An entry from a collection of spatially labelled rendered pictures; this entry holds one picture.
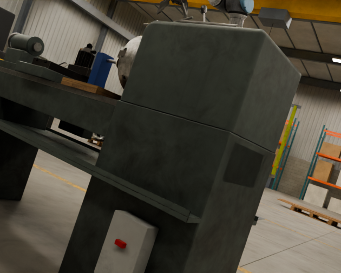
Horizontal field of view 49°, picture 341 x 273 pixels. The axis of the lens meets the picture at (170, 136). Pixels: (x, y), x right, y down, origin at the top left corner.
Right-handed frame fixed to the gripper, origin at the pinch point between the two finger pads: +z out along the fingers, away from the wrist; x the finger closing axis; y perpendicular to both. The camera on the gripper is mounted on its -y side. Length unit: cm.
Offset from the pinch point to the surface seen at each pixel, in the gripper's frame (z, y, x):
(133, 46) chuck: 20.6, 9.1, -11.2
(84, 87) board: 46, 2, -32
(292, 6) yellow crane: -476, -1028, 101
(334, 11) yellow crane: -471, -978, 225
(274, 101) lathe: 30, 25, 59
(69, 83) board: 46, -4, -43
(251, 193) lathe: 69, 18, 62
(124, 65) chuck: 30.9, 9.2, -12.2
